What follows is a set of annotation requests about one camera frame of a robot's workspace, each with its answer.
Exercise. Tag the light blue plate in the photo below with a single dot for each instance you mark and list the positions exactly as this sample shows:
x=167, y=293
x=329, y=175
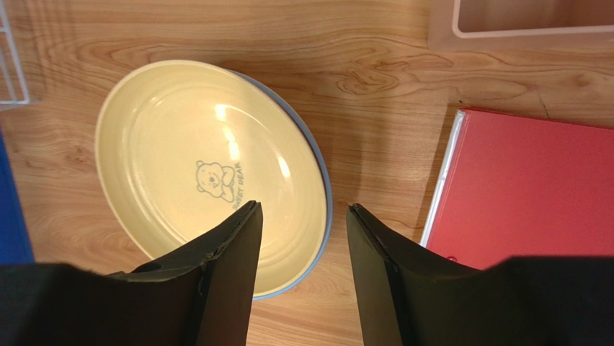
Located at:
x=279, y=163

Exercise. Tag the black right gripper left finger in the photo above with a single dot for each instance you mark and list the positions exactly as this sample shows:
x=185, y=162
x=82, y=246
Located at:
x=198, y=294

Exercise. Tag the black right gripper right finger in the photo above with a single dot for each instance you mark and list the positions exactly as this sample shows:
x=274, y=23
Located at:
x=408, y=295

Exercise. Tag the white wire dish rack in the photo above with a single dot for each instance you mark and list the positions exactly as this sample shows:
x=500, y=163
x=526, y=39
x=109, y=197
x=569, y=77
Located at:
x=14, y=89

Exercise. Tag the red folder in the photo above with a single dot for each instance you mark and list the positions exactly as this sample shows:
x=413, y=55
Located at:
x=519, y=186

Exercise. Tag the blue folder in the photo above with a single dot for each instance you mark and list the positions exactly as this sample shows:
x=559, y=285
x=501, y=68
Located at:
x=15, y=242

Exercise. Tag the peach plastic file organizer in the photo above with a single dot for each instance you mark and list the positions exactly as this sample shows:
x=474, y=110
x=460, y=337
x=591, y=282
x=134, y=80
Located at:
x=519, y=25

